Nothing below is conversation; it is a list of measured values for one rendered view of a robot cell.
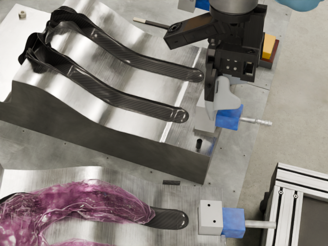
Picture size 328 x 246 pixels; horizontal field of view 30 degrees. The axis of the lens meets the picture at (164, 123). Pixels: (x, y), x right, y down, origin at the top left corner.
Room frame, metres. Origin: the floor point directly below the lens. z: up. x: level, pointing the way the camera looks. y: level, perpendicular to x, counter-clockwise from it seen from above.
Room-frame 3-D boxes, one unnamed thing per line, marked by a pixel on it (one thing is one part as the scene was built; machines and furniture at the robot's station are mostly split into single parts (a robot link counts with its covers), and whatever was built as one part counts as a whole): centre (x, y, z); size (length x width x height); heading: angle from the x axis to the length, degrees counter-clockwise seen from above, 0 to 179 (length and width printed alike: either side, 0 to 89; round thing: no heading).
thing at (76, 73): (0.80, 0.12, 0.92); 0.35 x 0.16 x 0.09; 79
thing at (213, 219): (0.54, -0.15, 0.86); 0.13 x 0.05 x 0.05; 96
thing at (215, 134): (0.71, -0.08, 0.87); 0.05 x 0.05 x 0.04; 79
